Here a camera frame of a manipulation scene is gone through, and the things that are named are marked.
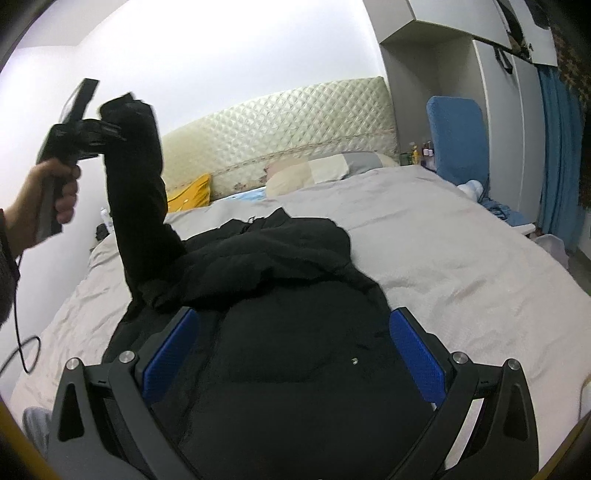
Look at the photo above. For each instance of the blue covered chair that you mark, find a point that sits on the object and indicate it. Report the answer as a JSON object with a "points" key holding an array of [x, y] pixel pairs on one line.
{"points": [[457, 138]]}

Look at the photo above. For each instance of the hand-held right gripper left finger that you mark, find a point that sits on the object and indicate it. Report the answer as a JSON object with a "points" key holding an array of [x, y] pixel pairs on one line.
{"points": [[170, 347]]}

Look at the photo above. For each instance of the person's left hand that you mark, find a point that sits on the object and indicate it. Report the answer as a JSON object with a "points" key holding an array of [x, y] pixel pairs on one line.
{"points": [[39, 198]]}

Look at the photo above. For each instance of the quilted cream headboard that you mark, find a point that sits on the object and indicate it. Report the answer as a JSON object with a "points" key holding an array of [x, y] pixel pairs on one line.
{"points": [[295, 134]]}

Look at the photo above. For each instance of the grey wall cabinet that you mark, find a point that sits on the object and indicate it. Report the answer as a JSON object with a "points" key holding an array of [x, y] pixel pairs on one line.
{"points": [[466, 60]]}

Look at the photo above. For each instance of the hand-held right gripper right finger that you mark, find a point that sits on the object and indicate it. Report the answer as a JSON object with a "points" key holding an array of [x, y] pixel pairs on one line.
{"points": [[415, 354]]}

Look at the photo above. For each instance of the grey bed sheet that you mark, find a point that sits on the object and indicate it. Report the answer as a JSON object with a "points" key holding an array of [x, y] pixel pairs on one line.
{"points": [[461, 272]]}

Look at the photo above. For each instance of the light blue pillow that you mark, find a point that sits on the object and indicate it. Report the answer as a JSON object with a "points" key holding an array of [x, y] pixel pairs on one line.
{"points": [[247, 195]]}

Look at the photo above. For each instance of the person's left forearm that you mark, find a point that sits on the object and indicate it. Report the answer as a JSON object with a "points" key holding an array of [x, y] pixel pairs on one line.
{"points": [[8, 265]]}

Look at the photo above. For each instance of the black puffer jacket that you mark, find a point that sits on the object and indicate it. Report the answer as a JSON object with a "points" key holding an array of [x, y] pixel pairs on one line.
{"points": [[258, 332]]}

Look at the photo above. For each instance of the yellow pillow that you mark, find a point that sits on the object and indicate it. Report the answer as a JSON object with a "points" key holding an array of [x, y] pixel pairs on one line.
{"points": [[190, 194]]}

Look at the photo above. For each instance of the blue cloth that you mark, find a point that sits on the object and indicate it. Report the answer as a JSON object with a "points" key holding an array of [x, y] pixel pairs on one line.
{"points": [[503, 210]]}

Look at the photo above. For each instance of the small bottles group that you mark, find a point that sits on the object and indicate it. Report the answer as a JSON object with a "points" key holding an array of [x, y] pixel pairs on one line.
{"points": [[421, 155]]}

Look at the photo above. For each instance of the blue curtain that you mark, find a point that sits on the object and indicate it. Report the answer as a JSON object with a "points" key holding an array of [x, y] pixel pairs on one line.
{"points": [[558, 152]]}

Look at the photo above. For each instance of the beige grey patchwork pillow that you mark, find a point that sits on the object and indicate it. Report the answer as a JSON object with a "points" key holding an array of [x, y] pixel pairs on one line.
{"points": [[318, 169]]}

